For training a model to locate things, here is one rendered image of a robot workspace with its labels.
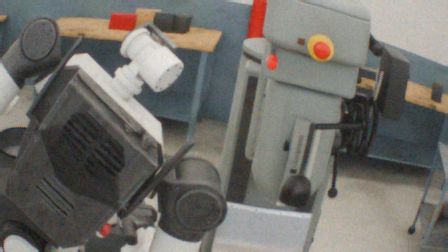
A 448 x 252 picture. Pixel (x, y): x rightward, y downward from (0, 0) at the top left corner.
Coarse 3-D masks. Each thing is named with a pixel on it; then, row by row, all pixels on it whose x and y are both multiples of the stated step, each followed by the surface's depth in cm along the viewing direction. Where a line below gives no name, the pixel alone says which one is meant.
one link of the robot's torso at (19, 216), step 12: (0, 168) 110; (0, 180) 105; (0, 192) 100; (0, 204) 101; (12, 204) 102; (0, 216) 102; (12, 216) 102; (24, 216) 103; (36, 228) 105; (48, 240) 106
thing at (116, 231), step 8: (112, 224) 168; (120, 224) 169; (96, 232) 166; (112, 232) 165; (120, 232) 166; (88, 240) 168; (96, 240) 167; (104, 240) 166; (112, 240) 166; (120, 240) 165; (88, 248) 169; (96, 248) 168; (104, 248) 168; (112, 248) 167; (120, 248) 166
